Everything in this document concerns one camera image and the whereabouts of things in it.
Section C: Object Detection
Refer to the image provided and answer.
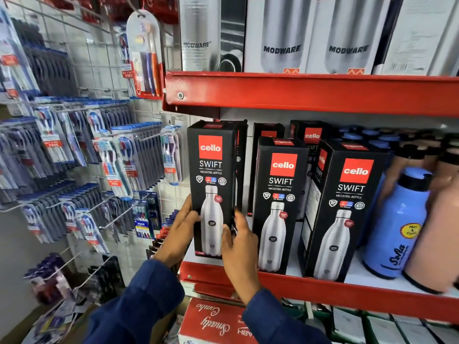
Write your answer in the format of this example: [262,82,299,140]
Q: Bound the person's right hand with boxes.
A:
[220,208,263,305]

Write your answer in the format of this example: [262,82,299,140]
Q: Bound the person's left hand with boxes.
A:
[154,193,201,269]

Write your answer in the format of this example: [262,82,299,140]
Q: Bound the black bottle box red label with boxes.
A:
[252,136,310,275]
[297,139,390,282]
[187,119,248,258]

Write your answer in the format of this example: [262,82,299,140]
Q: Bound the red metal shelf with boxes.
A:
[178,211,459,325]
[162,70,459,120]

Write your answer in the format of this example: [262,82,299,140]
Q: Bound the row of black bottle boxes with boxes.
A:
[247,119,332,217]

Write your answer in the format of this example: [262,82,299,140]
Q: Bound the person's left forearm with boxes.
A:
[84,259,186,344]

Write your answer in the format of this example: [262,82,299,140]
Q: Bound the person's right forearm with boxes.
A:
[242,288,332,344]

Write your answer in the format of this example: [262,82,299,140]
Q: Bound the red box with cursive print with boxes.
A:
[178,297,259,344]

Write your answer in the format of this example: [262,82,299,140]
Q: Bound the white steel bottle box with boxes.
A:
[305,0,392,75]
[243,0,320,74]

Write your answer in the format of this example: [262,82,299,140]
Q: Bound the white box with barcode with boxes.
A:
[371,0,459,76]

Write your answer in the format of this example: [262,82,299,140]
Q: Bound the hanging red black packets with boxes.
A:
[145,209,180,262]

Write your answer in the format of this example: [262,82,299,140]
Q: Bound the small blue white toothbrush pack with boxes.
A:
[132,200,155,240]

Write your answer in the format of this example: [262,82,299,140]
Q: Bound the hanging dark packets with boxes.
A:
[23,252,126,306]

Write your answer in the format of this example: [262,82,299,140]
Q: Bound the hanging toothbrush packs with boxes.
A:
[0,3,184,255]

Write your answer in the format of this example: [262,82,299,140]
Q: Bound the small blue Sofia bottle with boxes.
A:
[337,125,433,280]

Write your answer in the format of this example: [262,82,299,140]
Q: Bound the row of white boxes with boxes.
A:
[329,306,459,344]

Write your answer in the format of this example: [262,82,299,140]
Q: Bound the large red toothbrush pack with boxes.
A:
[125,10,166,101]

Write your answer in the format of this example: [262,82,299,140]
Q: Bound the group of pink bottles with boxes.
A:
[376,143,459,295]

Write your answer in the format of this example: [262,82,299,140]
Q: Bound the white wire grid panel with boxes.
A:
[0,0,191,283]

